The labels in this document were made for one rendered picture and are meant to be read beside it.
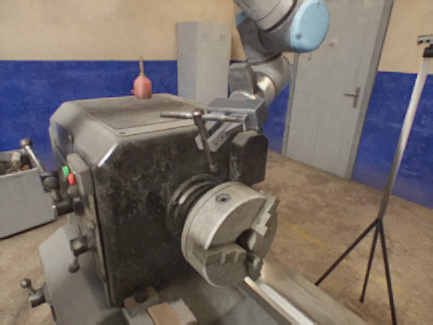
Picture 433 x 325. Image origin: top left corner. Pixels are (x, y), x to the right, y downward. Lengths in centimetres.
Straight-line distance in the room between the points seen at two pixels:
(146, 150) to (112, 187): 11
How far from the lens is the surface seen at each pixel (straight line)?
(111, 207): 71
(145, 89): 113
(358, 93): 373
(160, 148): 70
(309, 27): 59
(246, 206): 65
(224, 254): 63
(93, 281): 103
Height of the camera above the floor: 153
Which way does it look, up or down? 22 degrees down
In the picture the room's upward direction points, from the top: 2 degrees clockwise
